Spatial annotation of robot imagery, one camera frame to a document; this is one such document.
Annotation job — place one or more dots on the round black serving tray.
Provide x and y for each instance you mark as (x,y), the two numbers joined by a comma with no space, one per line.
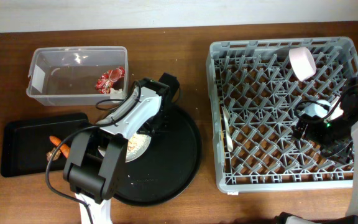
(167,167)

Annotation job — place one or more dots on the white tissue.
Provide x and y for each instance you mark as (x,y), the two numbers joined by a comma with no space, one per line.
(117,94)

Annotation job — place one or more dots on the grey plate with food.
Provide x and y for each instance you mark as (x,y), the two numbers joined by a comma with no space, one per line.
(138,146)

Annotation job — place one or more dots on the wooden chopstick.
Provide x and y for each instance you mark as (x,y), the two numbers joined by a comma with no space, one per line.
(222,138)

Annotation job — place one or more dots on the black rectangular tray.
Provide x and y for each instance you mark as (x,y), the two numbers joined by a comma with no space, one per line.
(26,142)

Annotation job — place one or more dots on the grey dishwasher rack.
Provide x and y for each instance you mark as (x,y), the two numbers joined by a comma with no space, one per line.
(254,81)

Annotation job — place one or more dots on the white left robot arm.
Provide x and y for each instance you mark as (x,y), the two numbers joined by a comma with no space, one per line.
(94,180)

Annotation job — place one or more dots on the white plastic fork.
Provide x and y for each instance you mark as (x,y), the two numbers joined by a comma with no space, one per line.
(227,131)

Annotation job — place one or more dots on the brown food scrap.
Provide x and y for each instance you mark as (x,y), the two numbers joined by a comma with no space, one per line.
(51,156)

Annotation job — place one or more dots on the cream plastic cup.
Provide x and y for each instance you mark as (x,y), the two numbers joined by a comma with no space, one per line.
(337,112)

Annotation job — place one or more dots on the clear plastic waste bin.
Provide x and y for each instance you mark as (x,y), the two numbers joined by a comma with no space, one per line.
(65,76)

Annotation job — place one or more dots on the pink plastic bowl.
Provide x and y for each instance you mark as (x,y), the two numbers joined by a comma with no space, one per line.
(302,63)

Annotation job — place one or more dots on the orange carrot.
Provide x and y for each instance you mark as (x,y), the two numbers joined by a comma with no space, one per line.
(65,149)

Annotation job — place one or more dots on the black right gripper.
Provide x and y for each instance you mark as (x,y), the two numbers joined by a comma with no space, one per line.
(340,150)

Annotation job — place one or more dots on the red crumpled snack wrapper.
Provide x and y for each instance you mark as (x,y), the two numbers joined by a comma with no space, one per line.
(112,80)

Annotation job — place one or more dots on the light blue plastic cup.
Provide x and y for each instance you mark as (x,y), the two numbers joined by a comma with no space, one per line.
(320,109)

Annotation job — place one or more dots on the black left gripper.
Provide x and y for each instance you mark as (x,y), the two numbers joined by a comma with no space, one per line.
(151,132)

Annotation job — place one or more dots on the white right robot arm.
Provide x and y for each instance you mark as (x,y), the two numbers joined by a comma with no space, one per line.
(352,212)

